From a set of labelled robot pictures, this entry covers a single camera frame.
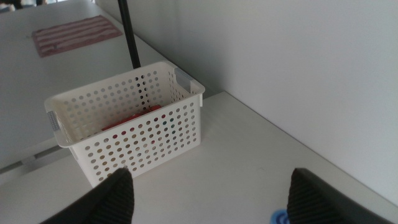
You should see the black pole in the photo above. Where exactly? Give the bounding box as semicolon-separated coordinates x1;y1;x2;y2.
117;0;142;70

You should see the clear water bottle blue cap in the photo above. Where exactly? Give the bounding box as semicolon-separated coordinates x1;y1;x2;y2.
269;208;292;224

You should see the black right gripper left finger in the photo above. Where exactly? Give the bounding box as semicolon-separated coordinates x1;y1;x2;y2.
39;167;135;224

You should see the white perforated plastic basket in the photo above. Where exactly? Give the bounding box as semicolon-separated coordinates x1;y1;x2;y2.
44;60;206;188

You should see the pink striped cloth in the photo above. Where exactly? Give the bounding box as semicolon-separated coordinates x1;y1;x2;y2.
32;14;123;58

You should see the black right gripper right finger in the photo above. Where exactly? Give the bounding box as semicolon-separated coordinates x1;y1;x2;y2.
286;168;396;224

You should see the red soda can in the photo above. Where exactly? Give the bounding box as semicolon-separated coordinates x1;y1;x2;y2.
101;105;163;131

